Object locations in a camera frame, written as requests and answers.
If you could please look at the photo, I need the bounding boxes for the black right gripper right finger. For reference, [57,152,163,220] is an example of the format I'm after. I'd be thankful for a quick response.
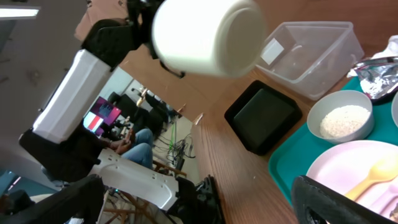
[291,175,395,224]

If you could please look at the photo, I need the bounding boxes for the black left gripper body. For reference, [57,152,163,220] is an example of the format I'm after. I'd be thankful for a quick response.
[81,0,162,69]

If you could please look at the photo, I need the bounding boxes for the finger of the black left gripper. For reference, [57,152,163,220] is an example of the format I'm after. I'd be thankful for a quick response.
[159,60,186,78]

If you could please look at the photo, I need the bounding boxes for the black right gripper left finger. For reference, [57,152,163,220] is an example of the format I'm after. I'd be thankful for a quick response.
[1,175,104,224]

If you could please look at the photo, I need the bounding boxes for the white paper cup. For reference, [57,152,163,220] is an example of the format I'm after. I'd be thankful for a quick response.
[152,0,268,77]

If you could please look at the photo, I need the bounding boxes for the large pinkish white plate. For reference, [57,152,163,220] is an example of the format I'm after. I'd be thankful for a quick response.
[307,140,397,222]

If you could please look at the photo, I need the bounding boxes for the yellow plastic spoon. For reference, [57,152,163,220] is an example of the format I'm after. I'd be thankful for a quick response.
[345,156,397,201]

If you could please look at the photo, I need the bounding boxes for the grey bowl of rice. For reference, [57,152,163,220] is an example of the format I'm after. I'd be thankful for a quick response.
[307,90,375,144]

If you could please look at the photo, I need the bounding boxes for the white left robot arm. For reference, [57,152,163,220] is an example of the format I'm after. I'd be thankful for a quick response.
[19,1,224,223]

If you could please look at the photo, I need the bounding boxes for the teal serving tray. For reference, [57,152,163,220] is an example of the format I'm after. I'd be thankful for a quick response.
[268,100,397,203]

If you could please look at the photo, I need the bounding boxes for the computer monitor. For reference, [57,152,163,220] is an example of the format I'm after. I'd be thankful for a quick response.
[83,96,121,136]

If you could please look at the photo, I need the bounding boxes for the seated person in jeans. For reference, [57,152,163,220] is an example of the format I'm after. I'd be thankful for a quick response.
[96,128,154,169]

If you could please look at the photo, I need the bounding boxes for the black plastic tray bin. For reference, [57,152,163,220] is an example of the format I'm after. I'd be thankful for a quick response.
[224,80,302,156]

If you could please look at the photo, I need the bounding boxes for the small grey plate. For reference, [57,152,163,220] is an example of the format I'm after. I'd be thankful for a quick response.
[391,93,398,127]

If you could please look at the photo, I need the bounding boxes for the clear plastic bin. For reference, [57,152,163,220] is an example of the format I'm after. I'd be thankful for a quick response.
[256,21,364,100]

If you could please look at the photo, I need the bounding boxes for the crumpled foil wrapper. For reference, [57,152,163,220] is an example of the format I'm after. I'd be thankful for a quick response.
[353,56,397,105]

